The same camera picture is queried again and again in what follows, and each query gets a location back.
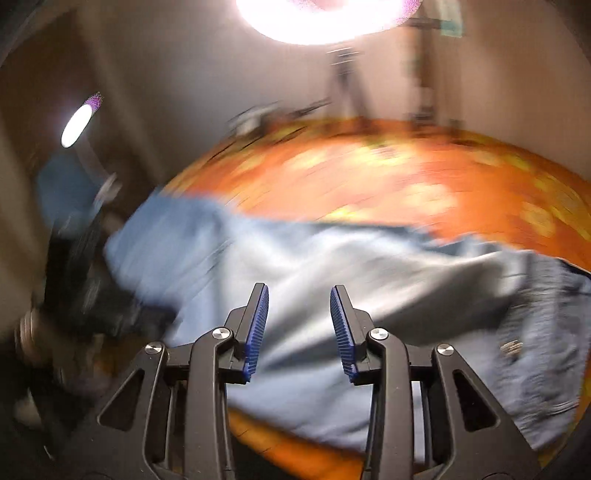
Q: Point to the orange floral bed sheet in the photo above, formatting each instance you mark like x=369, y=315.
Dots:
x=415, y=175

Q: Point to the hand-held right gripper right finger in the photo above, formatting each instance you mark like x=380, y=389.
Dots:
x=341, y=332

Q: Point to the blue object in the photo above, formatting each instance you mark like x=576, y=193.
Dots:
x=69, y=184

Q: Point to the patterned cloth on tripod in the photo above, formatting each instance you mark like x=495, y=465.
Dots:
x=450, y=23

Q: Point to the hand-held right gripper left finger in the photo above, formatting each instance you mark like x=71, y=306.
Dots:
x=258, y=332

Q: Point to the bright oval lamp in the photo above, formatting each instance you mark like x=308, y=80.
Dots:
x=78, y=122

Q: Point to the small black tripod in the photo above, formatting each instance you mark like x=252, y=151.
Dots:
x=344, y=78

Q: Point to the power adapter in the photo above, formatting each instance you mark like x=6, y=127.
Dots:
x=247, y=122

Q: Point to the tall metal tripod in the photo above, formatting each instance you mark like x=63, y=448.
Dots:
x=422, y=69

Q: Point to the light blue denim pants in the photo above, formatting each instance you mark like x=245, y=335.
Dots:
x=323, y=258

